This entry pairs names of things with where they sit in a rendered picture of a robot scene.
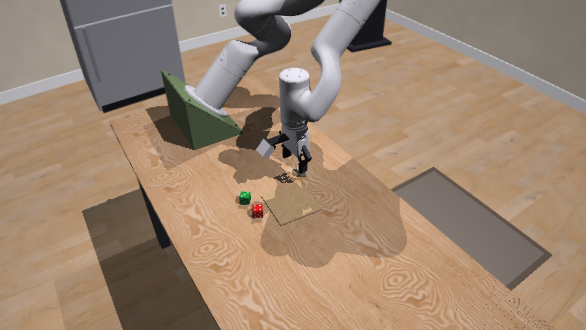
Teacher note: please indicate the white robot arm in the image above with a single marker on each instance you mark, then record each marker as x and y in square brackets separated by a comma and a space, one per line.
[298, 104]

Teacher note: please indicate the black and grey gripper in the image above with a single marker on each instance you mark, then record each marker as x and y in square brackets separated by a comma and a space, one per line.
[299, 141]

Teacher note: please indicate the green die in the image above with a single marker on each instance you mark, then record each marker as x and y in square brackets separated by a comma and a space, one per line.
[245, 197]

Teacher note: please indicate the grey die with black pips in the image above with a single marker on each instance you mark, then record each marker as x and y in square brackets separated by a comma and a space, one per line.
[302, 174]

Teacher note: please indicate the red die with white pips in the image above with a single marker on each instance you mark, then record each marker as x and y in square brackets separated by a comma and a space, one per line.
[257, 211]

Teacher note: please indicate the beige flat mat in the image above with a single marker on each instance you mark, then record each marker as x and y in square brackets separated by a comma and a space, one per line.
[291, 203]

